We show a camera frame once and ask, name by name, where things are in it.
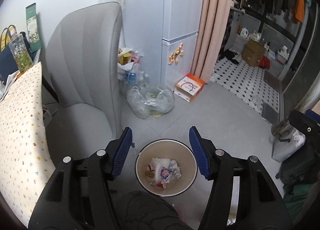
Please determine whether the printed paper ball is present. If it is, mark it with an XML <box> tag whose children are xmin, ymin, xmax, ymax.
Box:
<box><xmin>169</xmin><ymin>160</ymin><xmax>181</xmax><ymax>179</ymax></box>

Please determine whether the white plastic wrapper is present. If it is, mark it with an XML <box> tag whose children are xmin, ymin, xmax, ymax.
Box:
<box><xmin>149</xmin><ymin>157</ymin><xmax>170</xmax><ymax>170</ymax></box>

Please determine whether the blue Vinda tissue packet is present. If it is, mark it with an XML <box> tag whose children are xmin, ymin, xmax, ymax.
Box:
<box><xmin>154</xmin><ymin>167</ymin><xmax>175</xmax><ymax>184</ymax></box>

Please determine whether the torn red white carton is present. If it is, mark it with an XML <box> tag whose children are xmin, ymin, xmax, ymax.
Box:
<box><xmin>149</xmin><ymin>180</ymin><xmax>167</xmax><ymax>189</ymax></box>

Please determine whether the cream round trash bin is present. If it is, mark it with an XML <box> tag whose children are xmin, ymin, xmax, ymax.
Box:
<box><xmin>135</xmin><ymin>139</ymin><xmax>198</xmax><ymax>197</ymax></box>

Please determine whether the small brown labelled box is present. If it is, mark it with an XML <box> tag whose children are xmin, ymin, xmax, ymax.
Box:
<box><xmin>145</xmin><ymin>165</ymin><xmax>155</xmax><ymax>178</ymax></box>

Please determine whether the clear plastic garbage bag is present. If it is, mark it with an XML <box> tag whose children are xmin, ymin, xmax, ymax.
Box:
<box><xmin>126</xmin><ymin>84</ymin><xmax>175</xmax><ymax>119</ymax></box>

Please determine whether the dark trouser knee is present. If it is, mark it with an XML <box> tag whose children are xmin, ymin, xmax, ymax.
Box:
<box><xmin>116</xmin><ymin>190</ymin><xmax>191</xmax><ymax>229</ymax></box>

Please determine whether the white bag of recyclables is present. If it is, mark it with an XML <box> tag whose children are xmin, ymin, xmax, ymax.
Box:
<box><xmin>117</xmin><ymin>47</ymin><xmax>149</xmax><ymax>97</ymax></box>

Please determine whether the orange white cardboard box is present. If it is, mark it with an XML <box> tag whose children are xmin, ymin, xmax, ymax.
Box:
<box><xmin>174</xmin><ymin>73</ymin><xmax>205</xmax><ymax>103</ymax></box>

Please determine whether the brown cardboard box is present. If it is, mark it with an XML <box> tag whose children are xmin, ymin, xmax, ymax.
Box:
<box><xmin>242</xmin><ymin>40</ymin><xmax>265</xmax><ymax>67</ymax></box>

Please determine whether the white detergent bottle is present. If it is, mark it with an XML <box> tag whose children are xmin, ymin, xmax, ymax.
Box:
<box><xmin>240</xmin><ymin>27</ymin><xmax>249</xmax><ymax>39</ymax></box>

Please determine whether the grey upholstered chair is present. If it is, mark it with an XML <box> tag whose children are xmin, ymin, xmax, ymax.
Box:
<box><xmin>45</xmin><ymin>2</ymin><xmax>123</xmax><ymax>165</ymax></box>

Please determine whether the yellow gecko fridge magnet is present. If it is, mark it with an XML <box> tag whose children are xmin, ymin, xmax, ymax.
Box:
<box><xmin>168</xmin><ymin>43</ymin><xmax>184</xmax><ymax>65</ymax></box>

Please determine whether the navy tote bag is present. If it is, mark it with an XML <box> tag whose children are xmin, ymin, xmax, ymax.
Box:
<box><xmin>1</xmin><ymin>25</ymin><xmax>33</xmax><ymax>84</ymax></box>

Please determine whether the white refrigerator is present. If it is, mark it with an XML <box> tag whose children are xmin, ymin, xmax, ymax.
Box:
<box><xmin>123</xmin><ymin>0</ymin><xmax>203</xmax><ymax>89</ymax></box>

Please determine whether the green tall box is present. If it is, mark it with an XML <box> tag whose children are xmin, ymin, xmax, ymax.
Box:
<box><xmin>25</xmin><ymin>3</ymin><xmax>42</xmax><ymax>52</ymax></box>

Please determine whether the pink curtain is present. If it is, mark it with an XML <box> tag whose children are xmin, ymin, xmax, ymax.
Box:
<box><xmin>191</xmin><ymin>0</ymin><xmax>232</xmax><ymax>83</ymax></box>

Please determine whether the grey bag with black handle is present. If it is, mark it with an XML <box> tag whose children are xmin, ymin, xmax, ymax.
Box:
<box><xmin>271</xmin><ymin>119</ymin><xmax>306</xmax><ymax>163</ymax></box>

